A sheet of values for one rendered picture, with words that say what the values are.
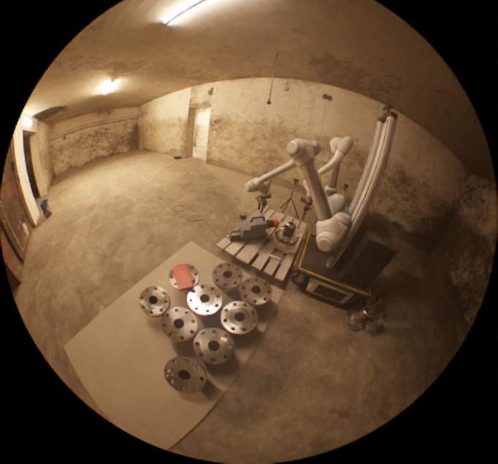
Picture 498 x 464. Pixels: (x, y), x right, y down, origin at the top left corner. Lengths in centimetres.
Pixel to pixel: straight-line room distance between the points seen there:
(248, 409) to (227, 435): 30
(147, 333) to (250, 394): 92
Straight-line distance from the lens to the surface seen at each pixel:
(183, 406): 140
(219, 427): 144
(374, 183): 121
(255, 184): 127
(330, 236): 92
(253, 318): 113
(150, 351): 142
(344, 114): 394
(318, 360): 152
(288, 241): 181
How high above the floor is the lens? 131
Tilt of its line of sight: 32 degrees down
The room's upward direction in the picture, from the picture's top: 10 degrees clockwise
